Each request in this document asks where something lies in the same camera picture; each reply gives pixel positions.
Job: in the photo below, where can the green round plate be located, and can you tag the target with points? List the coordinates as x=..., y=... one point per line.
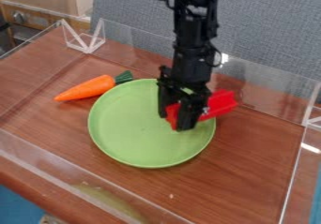
x=132, y=135

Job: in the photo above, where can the wooden cabinet with knob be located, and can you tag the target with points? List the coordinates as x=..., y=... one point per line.
x=29, y=20

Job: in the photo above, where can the clear acrylic tray enclosure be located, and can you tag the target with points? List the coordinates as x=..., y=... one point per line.
x=255, y=177

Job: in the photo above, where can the clear acrylic triangle bracket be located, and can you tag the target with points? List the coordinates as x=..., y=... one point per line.
x=84, y=42

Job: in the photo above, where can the orange toy carrot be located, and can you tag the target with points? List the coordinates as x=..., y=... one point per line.
x=93, y=87

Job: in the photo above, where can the red plastic block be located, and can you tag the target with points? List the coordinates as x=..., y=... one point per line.
x=221, y=104

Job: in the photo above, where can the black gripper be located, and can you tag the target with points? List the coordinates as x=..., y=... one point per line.
x=183, y=83

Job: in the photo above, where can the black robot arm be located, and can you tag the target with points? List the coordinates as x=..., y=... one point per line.
x=194, y=22

